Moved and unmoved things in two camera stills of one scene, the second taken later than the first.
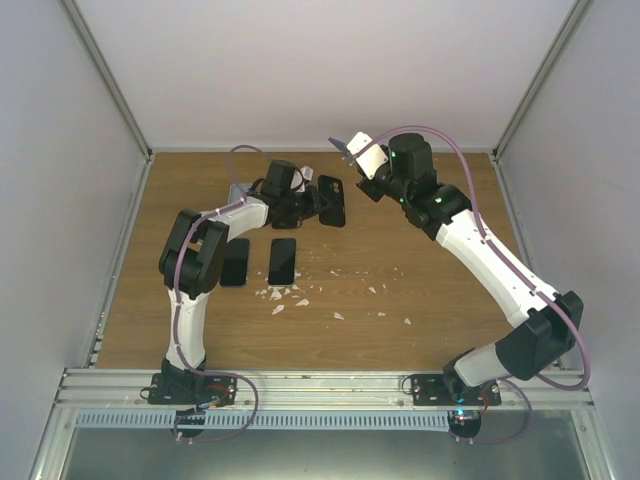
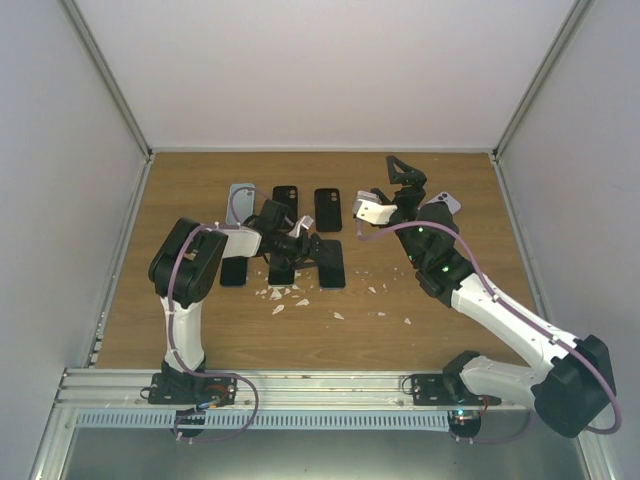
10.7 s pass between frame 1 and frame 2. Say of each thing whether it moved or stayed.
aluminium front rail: stayed
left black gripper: moved
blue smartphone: moved
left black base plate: stayed
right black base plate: stayed
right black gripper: moved
